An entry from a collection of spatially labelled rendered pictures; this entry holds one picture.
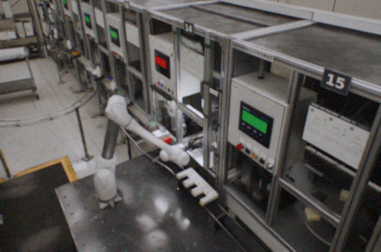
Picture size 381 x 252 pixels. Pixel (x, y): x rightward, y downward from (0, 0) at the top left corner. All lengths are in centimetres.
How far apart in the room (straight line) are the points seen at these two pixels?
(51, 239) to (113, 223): 109
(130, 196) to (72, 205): 46
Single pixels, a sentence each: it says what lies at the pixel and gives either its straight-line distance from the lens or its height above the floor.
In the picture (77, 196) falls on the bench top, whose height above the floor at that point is 68.
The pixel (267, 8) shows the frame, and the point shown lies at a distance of 263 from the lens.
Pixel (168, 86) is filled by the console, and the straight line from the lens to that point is 254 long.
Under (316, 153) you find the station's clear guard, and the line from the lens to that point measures 160.
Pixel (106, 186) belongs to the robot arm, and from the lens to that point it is 246.
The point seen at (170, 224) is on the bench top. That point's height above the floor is 68.
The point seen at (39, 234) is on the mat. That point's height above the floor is 1.
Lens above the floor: 251
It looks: 29 degrees down
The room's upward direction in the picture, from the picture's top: 1 degrees counter-clockwise
